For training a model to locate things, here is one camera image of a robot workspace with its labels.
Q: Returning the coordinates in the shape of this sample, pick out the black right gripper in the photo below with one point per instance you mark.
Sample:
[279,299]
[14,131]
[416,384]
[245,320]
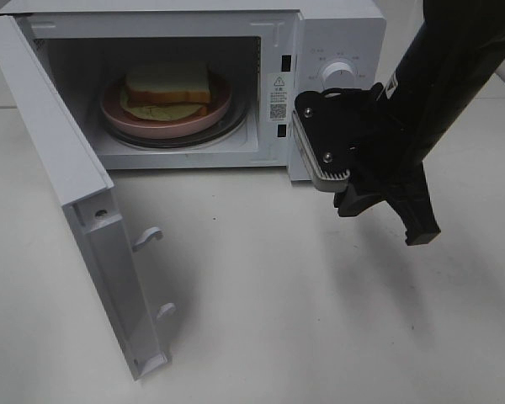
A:
[385,171]

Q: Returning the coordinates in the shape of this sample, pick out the toast sandwich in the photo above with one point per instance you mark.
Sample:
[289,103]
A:
[165,83]

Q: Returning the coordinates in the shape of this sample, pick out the pink plate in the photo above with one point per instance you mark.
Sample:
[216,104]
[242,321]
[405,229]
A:
[165,121]

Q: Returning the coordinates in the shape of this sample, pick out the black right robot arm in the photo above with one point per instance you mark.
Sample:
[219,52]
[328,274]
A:
[458,47]

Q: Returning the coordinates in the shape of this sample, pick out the upper white dial knob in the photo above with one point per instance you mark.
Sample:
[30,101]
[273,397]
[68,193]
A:
[338,74]

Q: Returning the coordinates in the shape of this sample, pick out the white microwave oven body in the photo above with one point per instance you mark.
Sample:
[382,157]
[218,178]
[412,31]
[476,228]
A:
[269,52]

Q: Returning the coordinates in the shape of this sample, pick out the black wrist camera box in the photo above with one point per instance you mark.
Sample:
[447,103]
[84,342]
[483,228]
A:
[329,127]

